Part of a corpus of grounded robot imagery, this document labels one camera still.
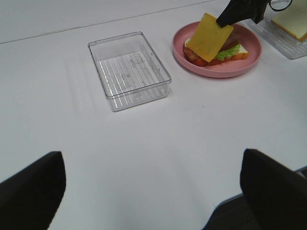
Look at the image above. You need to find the green lettuce leaf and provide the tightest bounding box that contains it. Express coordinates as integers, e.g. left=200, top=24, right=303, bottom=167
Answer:
left=215, top=44, right=240, bottom=61

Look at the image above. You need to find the bacon strip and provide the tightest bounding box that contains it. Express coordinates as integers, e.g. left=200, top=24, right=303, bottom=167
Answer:
left=220, top=32, right=241, bottom=51
left=183, top=47, right=208, bottom=67

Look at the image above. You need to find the right clear plastic container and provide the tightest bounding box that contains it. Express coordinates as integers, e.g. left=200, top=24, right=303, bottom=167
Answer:
left=247, top=0, right=307, bottom=59

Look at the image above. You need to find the clear plastic container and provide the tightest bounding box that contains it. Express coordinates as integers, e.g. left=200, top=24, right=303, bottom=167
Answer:
left=247, top=0, right=307, bottom=59
left=88, top=31, right=172, bottom=112

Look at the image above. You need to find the bread slice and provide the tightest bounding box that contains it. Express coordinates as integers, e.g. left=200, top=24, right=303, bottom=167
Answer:
left=271, top=10, right=307, bottom=42
left=183, top=38, right=248, bottom=66

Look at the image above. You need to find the left clear plastic container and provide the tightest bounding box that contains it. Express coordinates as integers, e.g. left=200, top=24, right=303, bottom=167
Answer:
left=88, top=31, right=172, bottom=112

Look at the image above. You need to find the yellow cheese slice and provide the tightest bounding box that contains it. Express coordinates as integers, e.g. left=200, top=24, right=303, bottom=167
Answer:
left=186, top=13, right=234, bottom=62

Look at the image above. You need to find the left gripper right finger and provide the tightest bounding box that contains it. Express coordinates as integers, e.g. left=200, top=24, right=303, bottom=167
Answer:
left=240, top=149, right=307, bottom=230

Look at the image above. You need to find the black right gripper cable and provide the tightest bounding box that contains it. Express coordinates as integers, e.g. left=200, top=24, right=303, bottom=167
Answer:
left=268, top=0, right=294, bottom=12

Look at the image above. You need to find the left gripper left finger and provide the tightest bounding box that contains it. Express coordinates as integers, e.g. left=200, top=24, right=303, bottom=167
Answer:
left=0, top=151, right=66, bottom=230

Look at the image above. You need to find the pink round plate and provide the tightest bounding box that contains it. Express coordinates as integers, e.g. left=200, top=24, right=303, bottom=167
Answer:
left=172, top=22, right=262, bottom=78

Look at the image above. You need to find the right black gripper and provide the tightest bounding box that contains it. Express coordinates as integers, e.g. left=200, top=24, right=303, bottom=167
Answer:
left=216, top=0, right=270, bottom=26

